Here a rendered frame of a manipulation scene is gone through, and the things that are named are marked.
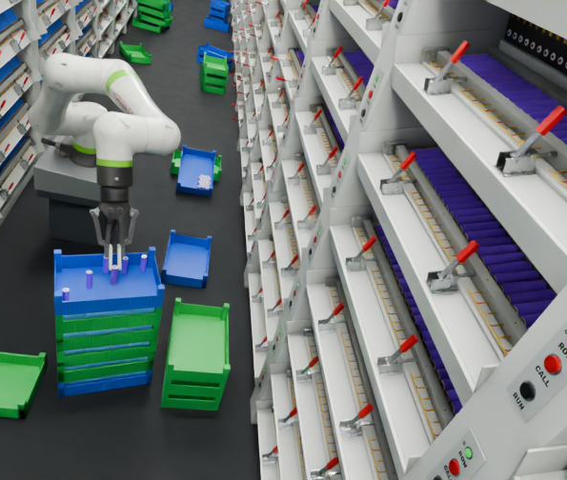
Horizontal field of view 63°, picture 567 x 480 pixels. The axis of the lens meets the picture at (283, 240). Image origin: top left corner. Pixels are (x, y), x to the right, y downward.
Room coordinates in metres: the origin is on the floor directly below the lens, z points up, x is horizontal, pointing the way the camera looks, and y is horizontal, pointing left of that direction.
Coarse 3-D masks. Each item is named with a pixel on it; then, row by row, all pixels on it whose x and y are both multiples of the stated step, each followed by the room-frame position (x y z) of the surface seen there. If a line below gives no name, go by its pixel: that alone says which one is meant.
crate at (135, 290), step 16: (64, 256) 1.02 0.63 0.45; (80, 256) 1.04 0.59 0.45; (96, 256) 1.07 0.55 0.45; (112, 256) 1.09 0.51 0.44; (128, 256) 1.12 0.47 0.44; (64, 272) 1.00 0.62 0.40; (80, 272) 1.02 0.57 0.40; (96, 272) 1.04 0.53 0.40; (128, 272) 1.09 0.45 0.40; (144, 272) 1.11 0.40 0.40; (80, 288) 0.96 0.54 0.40; (96, 288) 0.98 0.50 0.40; (112, 288) 1.00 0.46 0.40; (128, 288) 1.02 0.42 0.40; (144, 288) 1.05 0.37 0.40; (160, 288) 0.99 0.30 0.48; (64, 304) 0.85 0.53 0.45; (80, 304) 0.87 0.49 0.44; (96, 304) 0.90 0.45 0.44; (112, 304) 0.92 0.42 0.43; (128, 304) 0.94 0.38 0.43; (144, 304) 0.97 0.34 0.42; (160, 304) 0.99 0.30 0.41
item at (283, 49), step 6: (294, 42) 2.33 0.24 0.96; (282, 48) 2.31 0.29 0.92; (288, 48) 2.31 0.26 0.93; (294, 48) 2.31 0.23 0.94; (300, 48) 2.34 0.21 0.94; (282, 54) 2.30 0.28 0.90; (288, 54) 2.30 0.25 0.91; (282, 66) 2.14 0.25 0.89; (282, 72) 2.08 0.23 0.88; (288, 72) 2.05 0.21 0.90; (288, 78) 1.98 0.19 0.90; (288, 84) 1.92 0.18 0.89; (288, 90) 1.86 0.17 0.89; (294, 90) 1.73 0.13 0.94; (288, 96) 1.87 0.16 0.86
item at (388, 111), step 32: (416, 0) 0.98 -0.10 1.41; (448, 0) 0.99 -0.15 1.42; (480, 0) 1.00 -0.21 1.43; (416, 32) 0.98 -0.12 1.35; (384, 64) 1.01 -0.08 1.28; (384, 96) 0.97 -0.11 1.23; (352, 128) 1.06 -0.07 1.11; (384, 128) 0.98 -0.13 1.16; (352, 160) 0.99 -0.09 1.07; (352, 192) 0.98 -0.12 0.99; (320, 256) 0.97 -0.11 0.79; (288, 320) 0.99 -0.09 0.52; (288, 352) 0.98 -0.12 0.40; (256, 384) 1.05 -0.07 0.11; (256, 416) 0.97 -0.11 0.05
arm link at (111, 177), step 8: (96, 168) 1.03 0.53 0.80; (104, 168) 1.01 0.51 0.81; (112, 168) 1.02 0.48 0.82; (120, 168) 1.03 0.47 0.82; (128, 168) 1.05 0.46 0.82; (96, 176) 1.02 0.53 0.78; (104, 176) 1.01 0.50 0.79; (112, 176) 1.01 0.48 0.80; (120, 176) 1.02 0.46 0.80; (128, 176) 1.04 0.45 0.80; (104, 184) 1.00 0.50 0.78; (112, 184) 1.00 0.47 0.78; (120, 184) 1.01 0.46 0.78; (128, 184) 1.03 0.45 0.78
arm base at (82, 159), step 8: (48, 144) 1.65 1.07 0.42; (56, 144) 1.65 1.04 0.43; (64, 144) 1.65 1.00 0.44; (72, 144) 1.67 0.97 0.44; (64, 152) 1.64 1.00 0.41; (72, 152) 1.65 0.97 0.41; (80, 152) 1.64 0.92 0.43; (72, 160) 1.63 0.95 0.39; (80, 160) 1.63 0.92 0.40; (88, 160) 1.64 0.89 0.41
